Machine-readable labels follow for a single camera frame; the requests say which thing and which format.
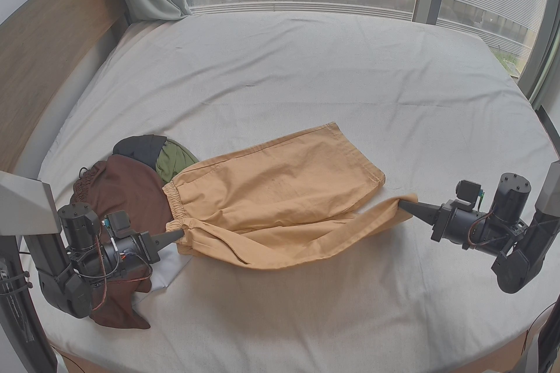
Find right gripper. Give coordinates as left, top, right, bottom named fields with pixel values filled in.
left=430, top=201, right=493, bottom=251

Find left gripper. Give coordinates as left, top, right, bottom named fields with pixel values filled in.
left=98, top=231, right=163, bottom=276

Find tan shorts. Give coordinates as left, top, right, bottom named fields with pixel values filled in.
left=162, top=122, right=414, bottom=271

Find bed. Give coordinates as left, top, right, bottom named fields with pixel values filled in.
left=0, top=0, right=560, bottom=373

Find white garment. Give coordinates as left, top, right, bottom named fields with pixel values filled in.
left=149, top=251, right=193, bottom=291

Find brown shorts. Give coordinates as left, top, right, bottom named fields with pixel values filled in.
left=72, top=155, right=176, bottom=330

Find green garment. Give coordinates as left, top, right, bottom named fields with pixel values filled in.
left=155, top=139, right=200, bottom=184

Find black garment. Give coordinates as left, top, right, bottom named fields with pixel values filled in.
left=112, top=134, right=169, bottom=168

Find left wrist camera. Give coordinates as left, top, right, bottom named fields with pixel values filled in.
left=103, top=210, right=132, bottom=238

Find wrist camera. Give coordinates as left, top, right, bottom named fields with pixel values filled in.
left=455, top=180, right=486, bottom=210
left=103, top=210, right=132, bottom=238

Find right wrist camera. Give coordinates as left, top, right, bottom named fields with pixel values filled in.
left=455, top=180, right=486, bottom=210

